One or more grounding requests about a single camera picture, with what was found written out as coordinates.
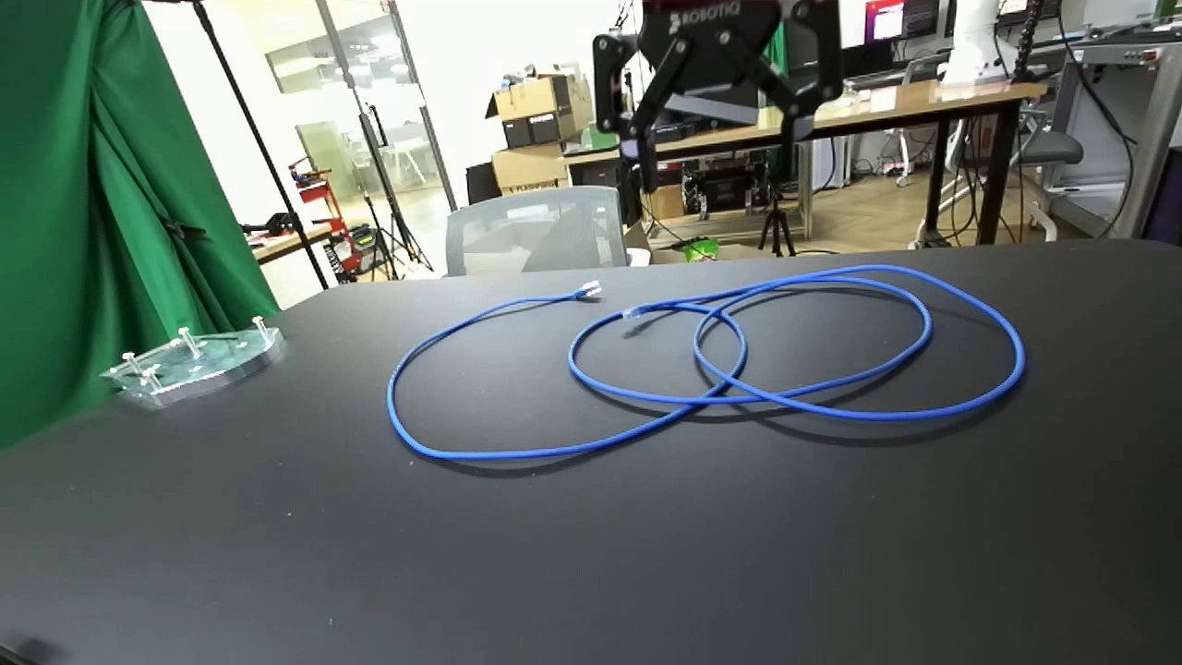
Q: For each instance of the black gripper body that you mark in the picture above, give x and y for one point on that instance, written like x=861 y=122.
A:
x=720 y=29

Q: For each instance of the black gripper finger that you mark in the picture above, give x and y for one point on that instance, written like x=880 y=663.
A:
x=650 y=106
x=789 y=103

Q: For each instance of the black vertical pole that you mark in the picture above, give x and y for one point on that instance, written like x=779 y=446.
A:
x=623 y=210

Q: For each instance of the open cardboard box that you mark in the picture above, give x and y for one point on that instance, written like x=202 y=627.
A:
x=538 y=103

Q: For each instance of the monitor with pink screen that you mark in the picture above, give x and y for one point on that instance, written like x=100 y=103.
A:
x=893 y=37

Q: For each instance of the long wooden table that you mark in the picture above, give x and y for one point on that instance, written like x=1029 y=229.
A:
x=910 y=108

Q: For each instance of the small black tripod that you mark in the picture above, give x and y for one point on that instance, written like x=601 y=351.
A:
x=778 y=227

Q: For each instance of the closed cardboard box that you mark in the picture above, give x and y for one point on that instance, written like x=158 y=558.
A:
x=534 y=167

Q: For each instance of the green item on floor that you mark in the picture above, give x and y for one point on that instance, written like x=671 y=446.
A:
x=701 y=250

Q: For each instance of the grey chair back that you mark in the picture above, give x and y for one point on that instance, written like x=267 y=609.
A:
x=538 y=236

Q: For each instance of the grey swivel chair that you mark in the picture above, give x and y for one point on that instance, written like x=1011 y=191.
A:
x=1049 y=149

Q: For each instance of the red shelf cart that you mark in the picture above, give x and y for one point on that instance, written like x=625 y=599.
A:
x=329 y=216

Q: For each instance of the black light stand pole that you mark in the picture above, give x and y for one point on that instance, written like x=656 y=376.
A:
x=260 y=149

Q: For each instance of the clear acrylic plate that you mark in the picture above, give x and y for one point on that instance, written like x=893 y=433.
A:
x=197 y=361

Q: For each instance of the green curtain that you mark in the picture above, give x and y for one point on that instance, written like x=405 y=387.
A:
x=86 y=210

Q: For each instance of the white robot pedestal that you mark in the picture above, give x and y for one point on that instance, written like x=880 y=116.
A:
x=974 y=42

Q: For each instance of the grey desk frame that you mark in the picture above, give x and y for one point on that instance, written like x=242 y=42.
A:
x=1149 y=77

